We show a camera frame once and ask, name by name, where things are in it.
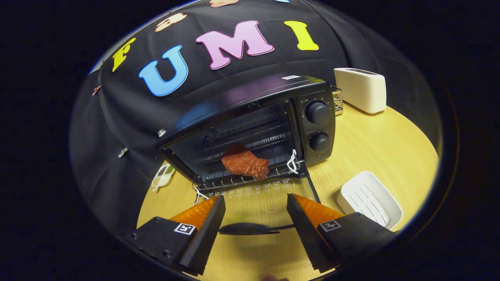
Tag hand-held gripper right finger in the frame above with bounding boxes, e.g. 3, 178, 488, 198
286, 193, 397, 274

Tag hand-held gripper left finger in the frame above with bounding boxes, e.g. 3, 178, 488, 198
125, 195, 226, 276

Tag red meat slice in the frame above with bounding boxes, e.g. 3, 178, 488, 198
221, 144, 270, 180

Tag black toaster oven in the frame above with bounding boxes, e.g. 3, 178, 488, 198
156, 74, 336, 236

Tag white slot toaster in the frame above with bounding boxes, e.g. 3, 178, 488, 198
334, 68, 387, 114

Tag white ridged dish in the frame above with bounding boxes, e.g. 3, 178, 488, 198
337, 171, 404, 230

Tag divided seasoning dish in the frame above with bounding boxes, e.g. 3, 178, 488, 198
151, 163, 176, 192

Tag metal wire holder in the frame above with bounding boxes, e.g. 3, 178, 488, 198
331, 86, 344, 116

